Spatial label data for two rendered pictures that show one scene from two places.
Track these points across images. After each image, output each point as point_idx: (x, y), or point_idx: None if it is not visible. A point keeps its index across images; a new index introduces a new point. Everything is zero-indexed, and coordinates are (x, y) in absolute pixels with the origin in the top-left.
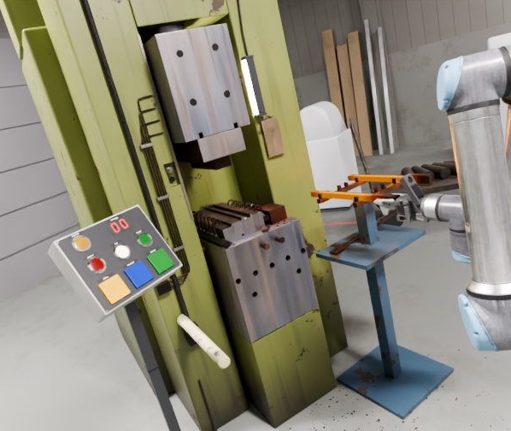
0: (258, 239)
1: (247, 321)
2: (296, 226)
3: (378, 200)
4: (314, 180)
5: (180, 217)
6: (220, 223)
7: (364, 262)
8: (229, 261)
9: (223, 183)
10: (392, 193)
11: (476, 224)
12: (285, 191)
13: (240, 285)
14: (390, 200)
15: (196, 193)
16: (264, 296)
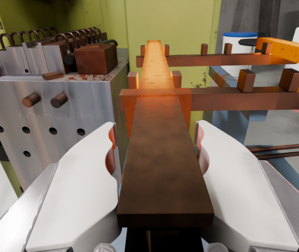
0: (27, 85)
1: (18, 176)
2: (100, 91)
3: (89, 134)
4: (210, 35)
5: None
6: (12, 43)
7: (124, 237)
8: None
9: (121, 10)
10: (232, 138)
11: None
12: (150, 36)
13: (3, 135)
14: (60, 215)
15: (87, 13)
16: (41, 161)
